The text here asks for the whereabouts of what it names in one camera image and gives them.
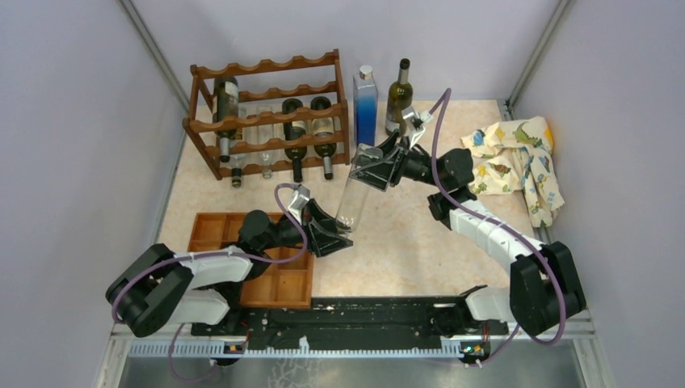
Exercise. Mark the green wine bottle white label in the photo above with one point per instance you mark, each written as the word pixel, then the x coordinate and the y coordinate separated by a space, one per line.
pixel 294 130

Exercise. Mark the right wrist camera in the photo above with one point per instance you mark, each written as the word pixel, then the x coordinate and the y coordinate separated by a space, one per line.
pixel 416 123

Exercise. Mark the green wine bottle dark label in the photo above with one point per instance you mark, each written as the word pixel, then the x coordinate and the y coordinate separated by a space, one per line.
pixel 324 127

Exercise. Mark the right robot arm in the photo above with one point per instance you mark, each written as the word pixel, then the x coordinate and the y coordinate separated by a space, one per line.
pixel 544 288

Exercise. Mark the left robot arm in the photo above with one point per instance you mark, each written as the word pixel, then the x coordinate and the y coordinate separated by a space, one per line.
pixel 164 287

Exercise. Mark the dark bottle brown label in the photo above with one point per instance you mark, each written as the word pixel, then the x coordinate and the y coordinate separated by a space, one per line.
pixel 225 103

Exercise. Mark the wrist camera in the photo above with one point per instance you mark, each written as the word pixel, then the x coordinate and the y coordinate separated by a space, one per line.
pixel 298 200
pixel 416 123

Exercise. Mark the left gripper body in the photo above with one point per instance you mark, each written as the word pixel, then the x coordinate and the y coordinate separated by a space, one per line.
pixel 305 222

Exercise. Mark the aluminium corner frame post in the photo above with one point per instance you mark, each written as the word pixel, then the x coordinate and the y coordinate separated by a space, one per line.
pixel 152 48
pixel 562 7

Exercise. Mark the clear tall glass bottle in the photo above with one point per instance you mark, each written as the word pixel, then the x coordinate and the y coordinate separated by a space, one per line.
pixel 355 192

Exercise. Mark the aluminium corner frame post left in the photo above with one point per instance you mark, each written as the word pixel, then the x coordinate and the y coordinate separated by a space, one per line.
pixel 152 48

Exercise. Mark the clear liquor bottle black cap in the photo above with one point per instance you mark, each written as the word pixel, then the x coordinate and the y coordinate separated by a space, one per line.
pixel 237 161

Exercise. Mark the wooden wine rack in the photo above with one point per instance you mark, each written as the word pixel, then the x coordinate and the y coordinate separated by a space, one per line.
pixel 202 130

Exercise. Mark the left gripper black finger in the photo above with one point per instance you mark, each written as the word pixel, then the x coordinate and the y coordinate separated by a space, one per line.
pixel 326 221
pixel 327 244

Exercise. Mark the clear square glass bottle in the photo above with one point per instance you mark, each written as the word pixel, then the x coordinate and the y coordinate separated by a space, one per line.
pixel 265 134

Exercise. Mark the aluminium corner frame post right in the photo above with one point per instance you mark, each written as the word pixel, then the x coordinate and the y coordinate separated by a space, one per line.
pixel 562 7

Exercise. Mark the wooden compartment tray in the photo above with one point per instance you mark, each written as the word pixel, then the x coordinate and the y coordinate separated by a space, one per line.
pixel 280 286

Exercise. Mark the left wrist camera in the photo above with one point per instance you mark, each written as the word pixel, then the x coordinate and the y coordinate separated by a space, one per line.
pixel 298 200

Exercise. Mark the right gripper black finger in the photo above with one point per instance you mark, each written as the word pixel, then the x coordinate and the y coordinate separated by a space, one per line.
pixel 386 147
pixel 377 170

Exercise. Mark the dinosaur print cloth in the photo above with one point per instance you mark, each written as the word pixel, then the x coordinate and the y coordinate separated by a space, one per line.
pixel 517 155

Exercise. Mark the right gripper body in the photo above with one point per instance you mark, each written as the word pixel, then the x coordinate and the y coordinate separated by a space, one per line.
pixel 412 164

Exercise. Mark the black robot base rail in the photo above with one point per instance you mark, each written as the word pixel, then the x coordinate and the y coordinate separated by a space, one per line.
pixel 355 324

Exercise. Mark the blue square glass bottle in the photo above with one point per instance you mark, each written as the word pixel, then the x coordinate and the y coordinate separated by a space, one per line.
pixel 365 96

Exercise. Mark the tall green wine bottle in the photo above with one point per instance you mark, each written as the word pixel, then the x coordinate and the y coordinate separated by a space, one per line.
pixel 400 97

